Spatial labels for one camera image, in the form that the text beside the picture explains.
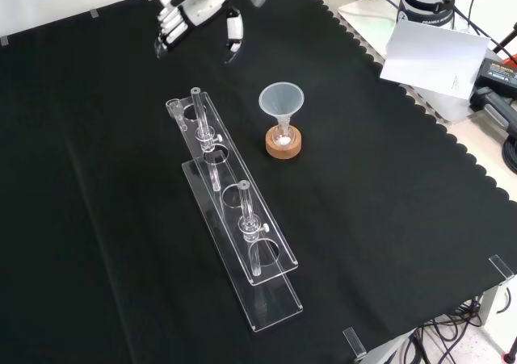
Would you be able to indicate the white table leg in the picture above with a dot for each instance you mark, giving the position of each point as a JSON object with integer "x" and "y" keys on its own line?
{"x": 490, "y": 303}

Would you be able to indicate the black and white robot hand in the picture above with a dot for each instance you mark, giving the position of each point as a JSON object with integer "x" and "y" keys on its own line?
{"x": 200, "y": 7}

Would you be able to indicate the translucent plastic funnel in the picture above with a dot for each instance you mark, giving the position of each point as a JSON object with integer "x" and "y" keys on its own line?
{"x": 281, "y": 97}

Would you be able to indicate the pale board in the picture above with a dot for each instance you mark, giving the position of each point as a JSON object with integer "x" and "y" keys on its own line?
{"x": 363, "y": 15}

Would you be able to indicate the black tripod leg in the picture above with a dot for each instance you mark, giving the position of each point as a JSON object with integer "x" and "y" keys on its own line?
{"x": 505, "y": 39}

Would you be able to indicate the black power adapter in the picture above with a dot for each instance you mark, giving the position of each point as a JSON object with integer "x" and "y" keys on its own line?
{"x": 498, "y": 73}

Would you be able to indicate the black cloth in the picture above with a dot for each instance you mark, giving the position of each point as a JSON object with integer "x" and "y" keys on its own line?
{"x": 101, "y": 178}

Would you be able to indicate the clear round-bottom flask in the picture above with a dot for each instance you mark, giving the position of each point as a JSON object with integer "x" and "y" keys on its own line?
{"x": 283, "y": 139}

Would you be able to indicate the clear cloth clamp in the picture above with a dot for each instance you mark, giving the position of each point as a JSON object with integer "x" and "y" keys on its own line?
{"x": 354, "y": 343}
{"x": 503, "y": 268}

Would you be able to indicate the clear funnel stand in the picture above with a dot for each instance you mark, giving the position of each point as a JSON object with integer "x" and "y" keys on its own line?
{"x": 238, "y": 218}

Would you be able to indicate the white paper card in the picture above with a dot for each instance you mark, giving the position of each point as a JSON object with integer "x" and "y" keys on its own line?
{"x": 436, "y": 59}

